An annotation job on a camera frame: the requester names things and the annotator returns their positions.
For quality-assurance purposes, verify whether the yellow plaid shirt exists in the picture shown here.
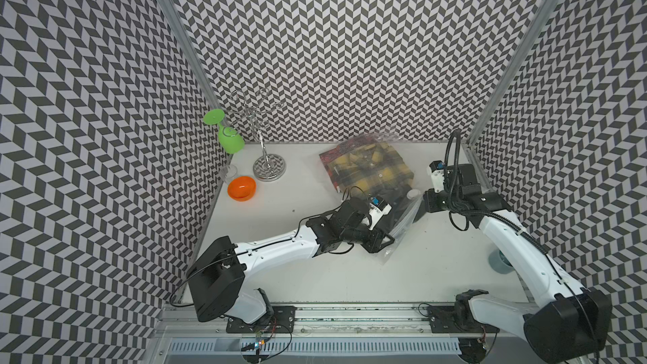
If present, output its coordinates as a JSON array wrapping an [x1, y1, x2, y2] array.
[[322, 143, 414, 195]]

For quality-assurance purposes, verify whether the clear plastic vacuum bag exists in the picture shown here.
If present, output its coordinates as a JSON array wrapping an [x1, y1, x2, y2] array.
[[318, 132, 422, 265]]

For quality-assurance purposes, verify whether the red black plaid shirt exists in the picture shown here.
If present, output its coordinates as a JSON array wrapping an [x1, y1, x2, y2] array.
[[319, 134, 377, 193]]

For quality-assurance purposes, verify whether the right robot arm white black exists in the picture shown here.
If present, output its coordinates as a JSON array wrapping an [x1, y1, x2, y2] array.
[[419, 161, 613, 363]]

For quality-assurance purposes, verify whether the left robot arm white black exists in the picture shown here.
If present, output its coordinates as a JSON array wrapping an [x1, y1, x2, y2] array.
[[186, 196, 395, 325]]

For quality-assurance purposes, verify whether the grey blue cup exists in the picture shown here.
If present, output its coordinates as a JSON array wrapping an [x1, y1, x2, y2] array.
[[488, 249, 515, 275]]

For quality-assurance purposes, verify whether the chrome glass holder stand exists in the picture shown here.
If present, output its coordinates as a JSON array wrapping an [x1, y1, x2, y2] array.
[[231, 89, 286, 183]]

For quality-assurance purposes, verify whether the orange plastic bowl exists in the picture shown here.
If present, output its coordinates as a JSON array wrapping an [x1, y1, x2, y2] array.
[[227, 176, 257, 202]]

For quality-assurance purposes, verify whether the clear plastic cup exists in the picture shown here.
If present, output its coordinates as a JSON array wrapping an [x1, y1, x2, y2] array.
[[220, 164, 238, 183]]

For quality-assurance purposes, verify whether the green plastic wine glass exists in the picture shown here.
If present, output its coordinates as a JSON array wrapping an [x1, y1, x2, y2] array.
[[203, 109, 245, 154]]

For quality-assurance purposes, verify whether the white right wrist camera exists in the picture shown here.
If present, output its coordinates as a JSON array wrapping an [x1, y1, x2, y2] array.
[[427, 160, 445, 193]]

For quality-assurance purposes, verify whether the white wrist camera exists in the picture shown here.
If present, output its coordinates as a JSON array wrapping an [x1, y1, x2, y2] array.
[[368, 196, 392, 230], [427, 160, 445, 193]]

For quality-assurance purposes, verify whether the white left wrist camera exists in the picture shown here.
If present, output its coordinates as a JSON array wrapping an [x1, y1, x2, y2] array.
[[368, 196, 392, 230]]

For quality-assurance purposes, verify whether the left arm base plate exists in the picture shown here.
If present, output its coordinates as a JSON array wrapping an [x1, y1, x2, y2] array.
[[225, 288, 297, 335]]

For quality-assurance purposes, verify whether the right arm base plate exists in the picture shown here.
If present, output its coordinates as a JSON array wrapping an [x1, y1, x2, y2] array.
[[426, 290, 499, 335]]

